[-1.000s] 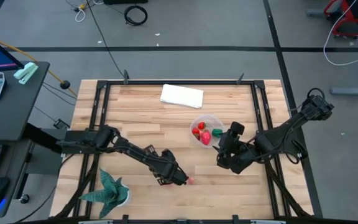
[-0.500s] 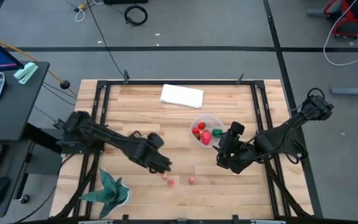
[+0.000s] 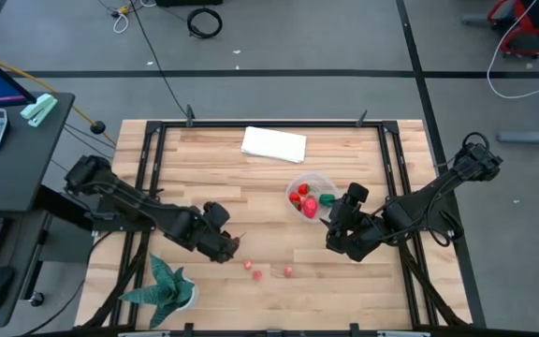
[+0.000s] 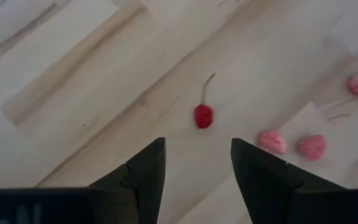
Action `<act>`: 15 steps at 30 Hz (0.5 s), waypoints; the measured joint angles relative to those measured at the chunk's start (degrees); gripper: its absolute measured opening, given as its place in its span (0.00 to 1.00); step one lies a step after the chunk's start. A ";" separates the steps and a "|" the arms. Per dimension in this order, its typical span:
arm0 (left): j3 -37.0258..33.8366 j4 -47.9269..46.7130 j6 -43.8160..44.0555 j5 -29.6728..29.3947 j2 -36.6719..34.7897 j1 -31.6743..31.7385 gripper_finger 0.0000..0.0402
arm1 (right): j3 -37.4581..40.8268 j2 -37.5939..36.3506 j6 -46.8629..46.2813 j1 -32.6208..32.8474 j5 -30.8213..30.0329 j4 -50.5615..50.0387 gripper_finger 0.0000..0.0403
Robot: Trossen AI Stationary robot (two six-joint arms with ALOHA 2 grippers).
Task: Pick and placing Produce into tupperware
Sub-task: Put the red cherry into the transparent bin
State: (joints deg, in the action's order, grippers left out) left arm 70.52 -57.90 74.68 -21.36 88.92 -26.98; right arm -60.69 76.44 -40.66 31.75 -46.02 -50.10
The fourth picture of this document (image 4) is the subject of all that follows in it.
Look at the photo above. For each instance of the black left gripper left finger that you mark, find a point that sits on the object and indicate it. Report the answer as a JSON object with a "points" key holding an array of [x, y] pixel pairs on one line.
{"points": [[138, 189]]}

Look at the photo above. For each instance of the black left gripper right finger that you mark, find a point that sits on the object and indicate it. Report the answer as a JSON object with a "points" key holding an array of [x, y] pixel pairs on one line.
{"points": [[259, 186]]}

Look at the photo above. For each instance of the small red toy cherry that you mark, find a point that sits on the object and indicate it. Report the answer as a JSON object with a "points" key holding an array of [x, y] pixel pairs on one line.
{"points": [[204, 116]]}

